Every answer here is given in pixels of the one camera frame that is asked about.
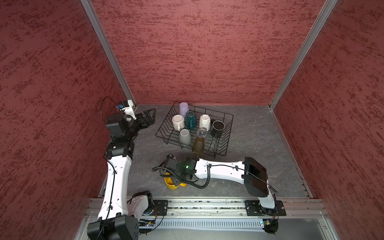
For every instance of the black wire dish rack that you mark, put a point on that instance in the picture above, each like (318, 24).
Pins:
(213, 146)

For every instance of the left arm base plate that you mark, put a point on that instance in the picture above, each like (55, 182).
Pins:
(160, 208)

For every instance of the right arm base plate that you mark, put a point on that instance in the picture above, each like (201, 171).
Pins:
(255, 209)

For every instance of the left circuit board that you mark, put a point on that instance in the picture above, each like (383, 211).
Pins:
(146, 226)

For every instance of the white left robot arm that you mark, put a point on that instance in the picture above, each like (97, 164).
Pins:
(119, 216)

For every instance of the lilac plastic cup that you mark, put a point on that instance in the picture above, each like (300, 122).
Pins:
(183, 109)

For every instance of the black mug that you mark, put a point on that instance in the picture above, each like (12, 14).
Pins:
(217, 129)

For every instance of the white mug red inside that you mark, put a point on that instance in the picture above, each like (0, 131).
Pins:
(178, 122)

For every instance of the circuit board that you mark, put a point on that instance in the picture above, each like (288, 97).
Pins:
(271, 226)
(146, 226)

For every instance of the aluminium corner post left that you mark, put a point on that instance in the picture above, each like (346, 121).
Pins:
(97, 26)

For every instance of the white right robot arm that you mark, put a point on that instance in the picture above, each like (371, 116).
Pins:
(198, 172)

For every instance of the yellow mug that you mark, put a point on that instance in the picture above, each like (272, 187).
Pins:
(170, 184)

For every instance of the aluminium front rail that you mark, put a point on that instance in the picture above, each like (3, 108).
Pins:
(231, 208)

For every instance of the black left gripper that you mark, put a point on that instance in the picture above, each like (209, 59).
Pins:
(145, 124)

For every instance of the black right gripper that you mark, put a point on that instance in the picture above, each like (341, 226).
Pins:
(176, 177)

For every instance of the aluminium corner post right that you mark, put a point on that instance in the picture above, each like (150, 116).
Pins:
(317, 26)

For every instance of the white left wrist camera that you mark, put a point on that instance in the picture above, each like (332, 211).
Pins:
(129, 108)

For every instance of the olive green glass tumbler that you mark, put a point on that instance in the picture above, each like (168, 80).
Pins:
(199, 145)

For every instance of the right circuit board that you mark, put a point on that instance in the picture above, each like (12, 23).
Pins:
(271, 226)

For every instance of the white mug grey outside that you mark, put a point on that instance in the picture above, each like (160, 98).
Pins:
(185, 137)

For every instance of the aluminium corner post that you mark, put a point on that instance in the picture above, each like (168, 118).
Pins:
(317, 26)
(97, 26)

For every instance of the clear plastic cup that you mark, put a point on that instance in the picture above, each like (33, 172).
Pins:
(202, 133)

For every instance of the white faceted mug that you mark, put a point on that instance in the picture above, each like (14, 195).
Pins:
(205, 122)

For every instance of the white mug green handle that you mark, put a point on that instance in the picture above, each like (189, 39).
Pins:
(191, 120)

